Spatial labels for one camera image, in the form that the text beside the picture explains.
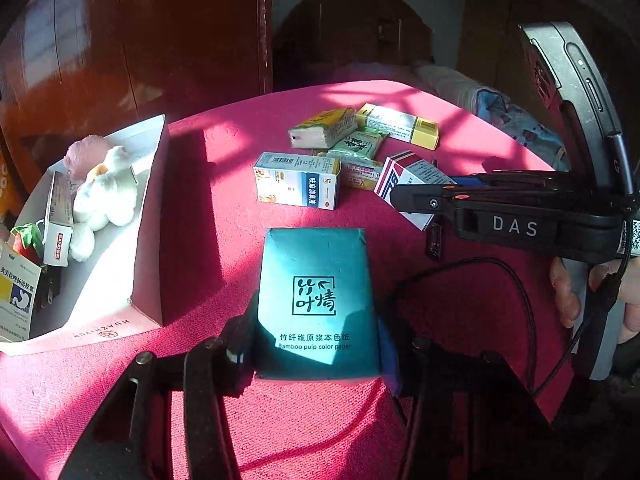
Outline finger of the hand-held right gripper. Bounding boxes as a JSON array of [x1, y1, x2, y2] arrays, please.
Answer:
[[389, 183, 493, 217], [446, 172, 571, 188]]

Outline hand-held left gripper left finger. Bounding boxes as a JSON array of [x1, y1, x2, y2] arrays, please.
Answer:
[[65, 305, 261, 480]]

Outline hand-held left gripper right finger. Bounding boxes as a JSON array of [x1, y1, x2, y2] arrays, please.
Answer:
[[375, 317, 556, 480]]

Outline red blue white box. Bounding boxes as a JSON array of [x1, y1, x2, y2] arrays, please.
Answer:
[[374, 150, 458, 232]]

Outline teal tissue packet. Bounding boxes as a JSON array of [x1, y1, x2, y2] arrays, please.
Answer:
[[252, 227, 383, 381]]

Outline white cardboard box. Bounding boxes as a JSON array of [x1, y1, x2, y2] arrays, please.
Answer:
[[0, 114, 168, 357]]

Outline person's right hand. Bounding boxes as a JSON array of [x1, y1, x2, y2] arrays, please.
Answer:
[[549, 255, 640, 346]]

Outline blue patchwork quilt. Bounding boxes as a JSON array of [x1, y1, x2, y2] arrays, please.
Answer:
[[472, 85, 571, 171]]

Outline small green white box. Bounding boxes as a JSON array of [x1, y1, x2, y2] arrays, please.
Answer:
[[312, 150, 385, 191]]

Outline green tissue packet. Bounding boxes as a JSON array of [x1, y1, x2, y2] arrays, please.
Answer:
[[327, 127, 390, 161]]

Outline beige rolled blanket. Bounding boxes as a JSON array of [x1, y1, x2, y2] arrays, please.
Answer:
[[412, 62, 481, 111]]

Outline yellow tissue packet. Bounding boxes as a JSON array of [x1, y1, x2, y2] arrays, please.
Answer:
[[287, 108, 359, 149]]

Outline wooden wardrobe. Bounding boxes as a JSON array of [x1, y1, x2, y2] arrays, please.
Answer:
[[457, 0, 576, 91]]

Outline wooden arched headboard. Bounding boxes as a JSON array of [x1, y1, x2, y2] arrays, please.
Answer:
[[272, 0, 433, 81]]

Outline white plush toy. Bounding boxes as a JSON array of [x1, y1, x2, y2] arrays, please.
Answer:
[[70, 146, 138, 262]]

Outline white red label medicine box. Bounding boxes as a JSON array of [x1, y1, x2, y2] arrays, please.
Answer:
[[42, 171, 76, 267]]

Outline white yellow blue medicine box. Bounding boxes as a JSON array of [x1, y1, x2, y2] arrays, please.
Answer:
[[0, 242, 43, 343]]

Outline red strawberry toy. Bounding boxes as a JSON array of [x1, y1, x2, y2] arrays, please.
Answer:
[[10, 222, 48, 273]]

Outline pink plush toy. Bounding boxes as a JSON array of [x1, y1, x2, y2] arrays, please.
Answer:
[[64, 135, 113, 181]]

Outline glossy wooden cabinet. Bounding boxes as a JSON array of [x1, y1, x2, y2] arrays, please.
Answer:
[[0, 0, 273, 196]]

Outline black cable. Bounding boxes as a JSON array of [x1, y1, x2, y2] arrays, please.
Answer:
[[387, 132, 640, 401]]

